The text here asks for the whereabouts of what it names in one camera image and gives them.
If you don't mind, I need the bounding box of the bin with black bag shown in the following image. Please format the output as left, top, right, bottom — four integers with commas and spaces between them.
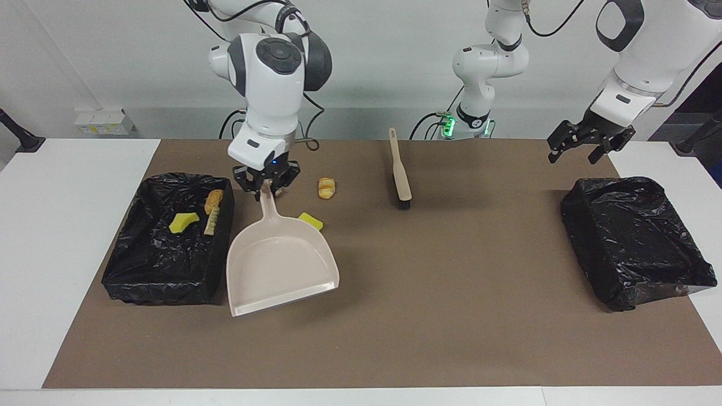
560, 176, 718, 312
102, 173, 235, 306

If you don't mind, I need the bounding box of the white wall power strip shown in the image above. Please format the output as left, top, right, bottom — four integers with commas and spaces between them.
74, 108, 135, 136

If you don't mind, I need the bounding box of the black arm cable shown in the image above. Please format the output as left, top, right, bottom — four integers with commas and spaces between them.
189, 0, 321, 152
522, 0, 722, 108

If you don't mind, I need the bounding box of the dark background furniture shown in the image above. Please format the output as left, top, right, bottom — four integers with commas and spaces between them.
648, 61, 722, 189

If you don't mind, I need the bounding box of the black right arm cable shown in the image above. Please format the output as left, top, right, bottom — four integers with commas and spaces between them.
189, 0, 321, 152

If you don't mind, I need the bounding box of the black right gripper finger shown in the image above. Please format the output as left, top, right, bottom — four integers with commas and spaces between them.
233, 168, 261, 198
272, 164, 301, 198

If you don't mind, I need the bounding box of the black stand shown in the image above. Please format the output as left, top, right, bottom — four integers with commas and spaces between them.
0, 108, 46, 154
670, 110, 722, 157

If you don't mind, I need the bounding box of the beige hand brush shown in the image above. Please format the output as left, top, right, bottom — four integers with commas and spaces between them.
389, 127, 412, 210

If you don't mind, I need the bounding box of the brown table mat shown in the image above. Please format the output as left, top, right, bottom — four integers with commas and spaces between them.
42, 139, 722, 390

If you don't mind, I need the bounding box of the green and yellow sponge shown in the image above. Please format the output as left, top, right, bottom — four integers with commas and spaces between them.
169, 212, 201, 234

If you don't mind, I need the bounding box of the beige plastic dustpan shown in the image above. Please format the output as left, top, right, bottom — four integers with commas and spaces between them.
226, 179, 340, 317

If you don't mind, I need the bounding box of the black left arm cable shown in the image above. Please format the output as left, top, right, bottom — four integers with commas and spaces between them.
522, 0, 722, 108

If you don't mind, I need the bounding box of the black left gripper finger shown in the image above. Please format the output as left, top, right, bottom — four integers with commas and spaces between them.
589, 129, 636, 165
548, 121, 580, 164

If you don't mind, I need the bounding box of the black base power cable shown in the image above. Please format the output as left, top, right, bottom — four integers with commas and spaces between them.
219, 110, 249, 140
409, 112, 452, 140

